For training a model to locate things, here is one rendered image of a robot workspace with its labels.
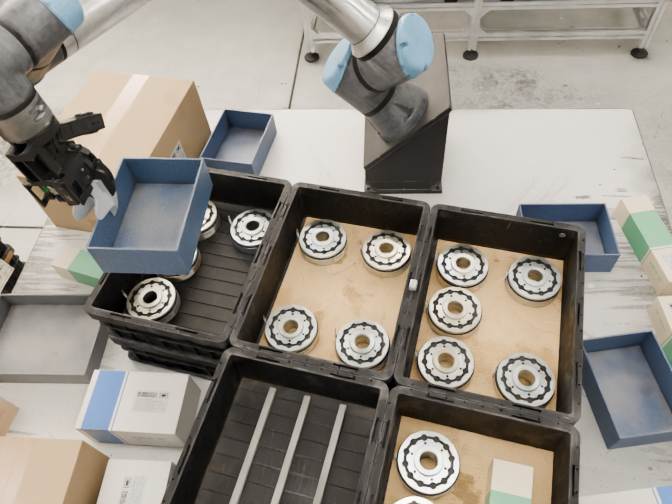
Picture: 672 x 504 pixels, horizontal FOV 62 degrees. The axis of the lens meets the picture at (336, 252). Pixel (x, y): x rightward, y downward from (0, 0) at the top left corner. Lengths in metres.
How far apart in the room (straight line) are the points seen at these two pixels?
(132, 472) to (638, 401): 0.98
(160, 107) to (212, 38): 1.92
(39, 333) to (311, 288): 0.66
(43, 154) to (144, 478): 0.59
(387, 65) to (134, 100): 0.71
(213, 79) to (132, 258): 2.25
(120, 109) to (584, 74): 2.26
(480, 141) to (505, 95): 1.29
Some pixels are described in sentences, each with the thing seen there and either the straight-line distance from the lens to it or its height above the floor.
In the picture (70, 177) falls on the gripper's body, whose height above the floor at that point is 1.25.
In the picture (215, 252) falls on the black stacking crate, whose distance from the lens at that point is 1.26.
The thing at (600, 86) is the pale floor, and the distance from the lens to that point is 3.06.
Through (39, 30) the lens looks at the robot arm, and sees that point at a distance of 0.85.
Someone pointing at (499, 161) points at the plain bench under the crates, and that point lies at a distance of 1.58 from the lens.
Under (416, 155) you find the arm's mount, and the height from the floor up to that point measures 0.84.
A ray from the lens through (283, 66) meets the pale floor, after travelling 3.11.
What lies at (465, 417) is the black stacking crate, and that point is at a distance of 0.99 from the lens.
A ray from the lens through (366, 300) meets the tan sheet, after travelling 1.14.
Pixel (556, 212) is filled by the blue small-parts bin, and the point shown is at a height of 0.74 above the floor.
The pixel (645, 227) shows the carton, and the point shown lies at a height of 0.76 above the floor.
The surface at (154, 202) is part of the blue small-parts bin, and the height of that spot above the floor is 1.07.
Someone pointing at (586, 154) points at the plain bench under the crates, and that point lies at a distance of 1.66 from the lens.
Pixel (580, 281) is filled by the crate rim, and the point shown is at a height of 0.93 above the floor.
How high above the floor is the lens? 1.82
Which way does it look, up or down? 55 degrees down
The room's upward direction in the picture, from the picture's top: 7 degrees counter-clockwise
